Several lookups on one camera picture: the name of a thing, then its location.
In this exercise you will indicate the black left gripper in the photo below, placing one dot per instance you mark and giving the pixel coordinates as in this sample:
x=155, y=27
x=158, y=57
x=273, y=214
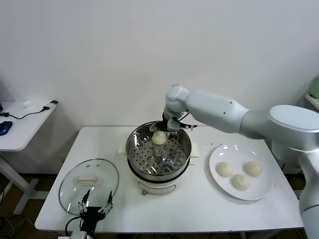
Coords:
x=91, y=213

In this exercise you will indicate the white shelf table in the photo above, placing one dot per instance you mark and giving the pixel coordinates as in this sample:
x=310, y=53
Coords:
x=312, y=99

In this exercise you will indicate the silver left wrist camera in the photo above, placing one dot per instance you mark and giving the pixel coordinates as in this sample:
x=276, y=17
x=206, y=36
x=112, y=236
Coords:
x=78, y=235

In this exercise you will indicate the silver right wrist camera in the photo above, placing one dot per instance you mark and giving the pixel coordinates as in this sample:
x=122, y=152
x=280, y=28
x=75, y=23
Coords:
x=173, y=124

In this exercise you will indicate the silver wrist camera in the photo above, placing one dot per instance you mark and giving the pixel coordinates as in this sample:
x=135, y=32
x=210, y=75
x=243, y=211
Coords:
x=173, y=124
x=78, y=235

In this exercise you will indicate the stainless steel steamer basket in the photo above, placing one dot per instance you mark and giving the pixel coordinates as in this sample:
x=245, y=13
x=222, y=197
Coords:
x=139, y=154

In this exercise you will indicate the small blue device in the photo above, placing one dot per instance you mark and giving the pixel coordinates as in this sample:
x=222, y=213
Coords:
x=5, y=127

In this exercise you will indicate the large white plate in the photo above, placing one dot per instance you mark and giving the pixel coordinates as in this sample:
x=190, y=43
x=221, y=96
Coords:
x=259, y=189

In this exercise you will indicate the small white plastic object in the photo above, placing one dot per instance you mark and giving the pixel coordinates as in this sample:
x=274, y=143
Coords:
x=27, y=104

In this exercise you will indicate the round glass pot lid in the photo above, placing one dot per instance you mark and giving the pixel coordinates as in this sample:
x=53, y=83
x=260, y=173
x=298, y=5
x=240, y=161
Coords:
x=107, y=174

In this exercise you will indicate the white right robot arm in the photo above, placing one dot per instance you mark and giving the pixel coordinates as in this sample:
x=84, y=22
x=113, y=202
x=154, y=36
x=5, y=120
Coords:
x=219, y=112

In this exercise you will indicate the white steamed baozi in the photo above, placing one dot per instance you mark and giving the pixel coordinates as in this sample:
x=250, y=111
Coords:
x=241, y=182
x=253, y=169
x=158, y=138
x=224, y=170

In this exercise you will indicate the white side table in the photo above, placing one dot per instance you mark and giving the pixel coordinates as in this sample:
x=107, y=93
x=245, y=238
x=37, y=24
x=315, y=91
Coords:
x=22, y=129

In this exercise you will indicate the cream electric cooker base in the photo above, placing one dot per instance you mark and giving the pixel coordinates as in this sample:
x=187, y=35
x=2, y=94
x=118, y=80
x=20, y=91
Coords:
x=154, y=186

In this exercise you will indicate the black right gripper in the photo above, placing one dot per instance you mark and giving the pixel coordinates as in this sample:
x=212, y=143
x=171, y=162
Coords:
x=165, y=122

